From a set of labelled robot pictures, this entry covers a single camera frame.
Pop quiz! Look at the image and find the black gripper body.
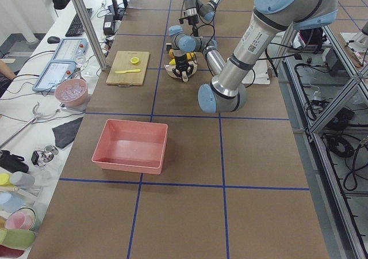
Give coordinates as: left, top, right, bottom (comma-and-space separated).
173, 55, 193, 73
179, 15, 199, 26

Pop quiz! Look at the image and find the yellow toy corn cob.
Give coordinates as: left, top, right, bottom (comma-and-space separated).
169, 51, 196, 66

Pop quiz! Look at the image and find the beige plastic dustpan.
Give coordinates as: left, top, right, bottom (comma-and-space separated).
164, 61, 198, 82

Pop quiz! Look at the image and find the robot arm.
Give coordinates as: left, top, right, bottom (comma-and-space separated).
179, 0, 222, 26
169, 0, 338, 113

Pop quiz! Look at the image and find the pink plastic bin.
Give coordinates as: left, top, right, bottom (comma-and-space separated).
91, 119, 168, 174

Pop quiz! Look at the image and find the yellow toy lemon slice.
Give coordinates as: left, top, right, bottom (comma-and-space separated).
130, 57, 140, 64

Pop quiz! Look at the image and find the yellow plastic knife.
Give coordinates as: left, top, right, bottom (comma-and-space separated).
114, 68, 141, 74

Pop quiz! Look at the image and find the wooden cutting board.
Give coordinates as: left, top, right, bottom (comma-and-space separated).
106, 51, 150, 86

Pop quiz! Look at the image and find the teach pendant tablet far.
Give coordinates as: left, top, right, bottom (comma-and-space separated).
52, 37, 88, 61

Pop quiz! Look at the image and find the teach pendant tablet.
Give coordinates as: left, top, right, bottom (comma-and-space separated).
52, 37, 88, 61
32, 60, 76, 93

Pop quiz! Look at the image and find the black keyboard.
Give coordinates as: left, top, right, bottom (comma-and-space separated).
65, 14, 85, 37

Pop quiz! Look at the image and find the pink bowl with ice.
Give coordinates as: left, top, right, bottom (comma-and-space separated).
55, 78, 88, 106

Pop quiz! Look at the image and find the teach pendant tablet near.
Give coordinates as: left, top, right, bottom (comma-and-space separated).
32, 60, 76, 93

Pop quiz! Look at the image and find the black computer mouse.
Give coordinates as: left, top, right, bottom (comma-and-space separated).
47, 36, 60, 44

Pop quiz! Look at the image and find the dark grey cloth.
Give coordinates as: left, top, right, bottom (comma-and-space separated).
52, 117, 83, 148

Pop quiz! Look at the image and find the metal reacher grabber tool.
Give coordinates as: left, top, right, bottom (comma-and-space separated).
1, 102, 60, 149

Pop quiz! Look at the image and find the pink cup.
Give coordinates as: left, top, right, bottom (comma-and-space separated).
5, 208, 36, 230

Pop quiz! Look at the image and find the green cup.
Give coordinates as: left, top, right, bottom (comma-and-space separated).
1, 228, 36, 250

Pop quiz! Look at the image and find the aluminium frame post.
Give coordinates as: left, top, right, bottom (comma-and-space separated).
72, 0, 108, 71

